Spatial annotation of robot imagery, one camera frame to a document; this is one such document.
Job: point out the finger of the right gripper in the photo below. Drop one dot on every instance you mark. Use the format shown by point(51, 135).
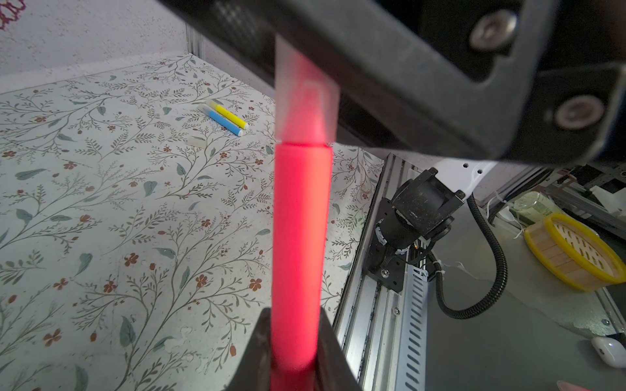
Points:
point(538, 82)

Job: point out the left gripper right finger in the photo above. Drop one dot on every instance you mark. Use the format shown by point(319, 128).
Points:
point(332, 370)

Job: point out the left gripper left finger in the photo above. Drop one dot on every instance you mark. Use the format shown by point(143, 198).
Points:
point(254, 370)

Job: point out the pink highlighter pen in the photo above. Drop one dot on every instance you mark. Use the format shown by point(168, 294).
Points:
point(301, 211)

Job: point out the blue highlighter pen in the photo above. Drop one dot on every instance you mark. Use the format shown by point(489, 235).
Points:
point(221, 120)

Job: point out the yellow highlighter pen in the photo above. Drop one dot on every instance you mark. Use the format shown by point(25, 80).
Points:
point(227, 114)

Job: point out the yellow rimmed bamboo basket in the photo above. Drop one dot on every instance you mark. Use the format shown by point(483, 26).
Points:
point(574, 253)

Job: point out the white computer mouse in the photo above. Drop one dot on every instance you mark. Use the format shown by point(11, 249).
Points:
point(611, 351)

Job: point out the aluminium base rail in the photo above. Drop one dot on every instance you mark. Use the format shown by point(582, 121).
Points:
point(381, 332)

